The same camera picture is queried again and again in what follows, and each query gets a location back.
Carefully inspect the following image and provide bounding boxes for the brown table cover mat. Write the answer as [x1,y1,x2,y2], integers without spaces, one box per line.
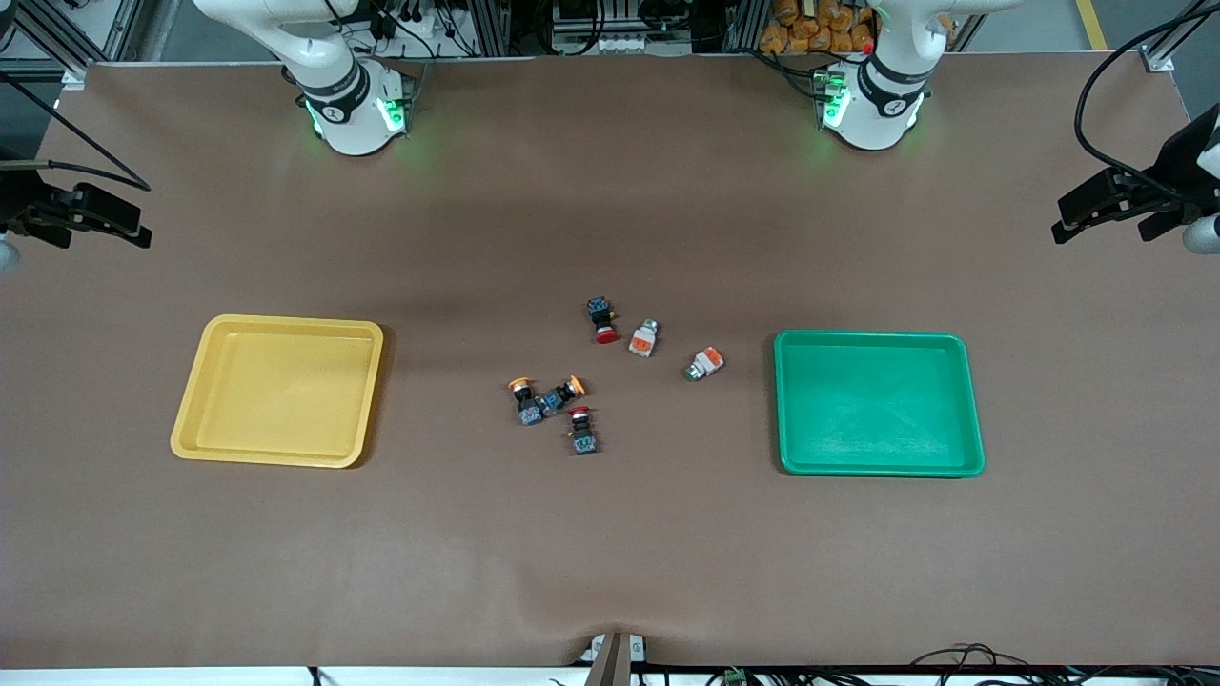
[0,52,1220,668]

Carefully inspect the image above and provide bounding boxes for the power strip with black plugs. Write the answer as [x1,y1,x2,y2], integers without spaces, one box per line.
[367,0,454,39]

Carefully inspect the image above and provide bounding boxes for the green plastic tray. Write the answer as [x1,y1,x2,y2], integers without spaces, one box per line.
[773,329,986,479]

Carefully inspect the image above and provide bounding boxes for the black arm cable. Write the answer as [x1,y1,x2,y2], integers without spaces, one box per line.
[0,67,153,192]
[1074,5,1220,182]

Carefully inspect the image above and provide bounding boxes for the white power strip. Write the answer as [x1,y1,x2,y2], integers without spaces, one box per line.
[556,33,651,55]

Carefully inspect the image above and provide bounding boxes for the black cable bundle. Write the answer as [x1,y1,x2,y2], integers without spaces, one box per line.
[901,643,1083,686]

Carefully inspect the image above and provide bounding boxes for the metal table clamp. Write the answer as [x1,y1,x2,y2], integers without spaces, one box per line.
[583,631,649,686]

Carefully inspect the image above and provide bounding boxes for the yellow plastic tray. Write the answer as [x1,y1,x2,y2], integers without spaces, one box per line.
[170,313,385,470]

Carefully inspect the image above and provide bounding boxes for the pile of orange packets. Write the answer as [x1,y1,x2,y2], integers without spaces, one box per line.
[760,0,876,55]

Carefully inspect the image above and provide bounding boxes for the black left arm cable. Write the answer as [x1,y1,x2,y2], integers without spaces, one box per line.
[1074,5,1220,182]

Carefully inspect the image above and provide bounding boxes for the yellow mushroom push button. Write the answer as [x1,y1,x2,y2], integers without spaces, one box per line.
[508,377,545,427]
[539,374,587,417]

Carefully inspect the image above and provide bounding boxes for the aluminium frame post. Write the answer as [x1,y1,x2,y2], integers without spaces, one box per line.
[472,0,520,55]

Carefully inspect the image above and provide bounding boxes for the red mushroom push button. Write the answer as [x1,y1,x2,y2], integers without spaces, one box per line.
[586,296,620,346]
[567,405,600,456]

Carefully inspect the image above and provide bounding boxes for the aluminium frame rails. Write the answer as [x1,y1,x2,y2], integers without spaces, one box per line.
[0,0,182,89]

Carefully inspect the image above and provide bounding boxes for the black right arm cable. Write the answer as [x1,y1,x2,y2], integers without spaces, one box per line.
[0,67,153,192]

